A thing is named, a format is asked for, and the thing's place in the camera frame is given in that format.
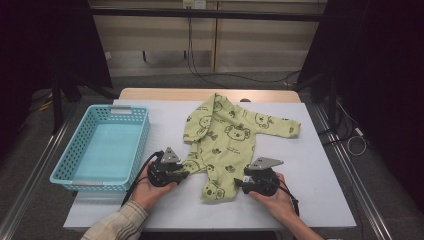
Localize aluminium rail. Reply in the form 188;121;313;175
0;116;73;240
313;104;395;240

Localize green printed baby romper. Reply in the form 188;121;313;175
182;93;302;202

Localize black stand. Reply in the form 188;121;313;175
49;69;118;135
293;71;339;134

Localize light blue plastic basket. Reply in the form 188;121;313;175
49;104;151;194

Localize white cable with adapter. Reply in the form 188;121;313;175
336;99;365;138

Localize white wall socket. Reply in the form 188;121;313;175
182;0;208;10

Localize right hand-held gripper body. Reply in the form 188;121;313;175
241;156;285;197

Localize black wall cable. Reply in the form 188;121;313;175
186;16;302;89

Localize person's left hand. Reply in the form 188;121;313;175
129;163;178;212

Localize black horizontal bar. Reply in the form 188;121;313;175
89;7;329;23

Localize black curtain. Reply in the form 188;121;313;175
0;0;113;161
296;0;424;204

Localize person's right hand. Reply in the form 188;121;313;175
249;172;299;225

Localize white table board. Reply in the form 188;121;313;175
63;99;357;232

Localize yellow floor cable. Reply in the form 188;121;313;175
38;93;54;112

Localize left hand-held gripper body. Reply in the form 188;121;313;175
147;146;184;188

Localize hand-held gripper cable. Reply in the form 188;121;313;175
275;179;300;218
120;150;165;208

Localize black floor cables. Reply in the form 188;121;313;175
318;113;359;147

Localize right hand-held gripper cable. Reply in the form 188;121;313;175
275;179;300;218

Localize left hand-held gripper cable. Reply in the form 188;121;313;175
120;150;165;208

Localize white coiled cable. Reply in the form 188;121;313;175
346;134;368;157

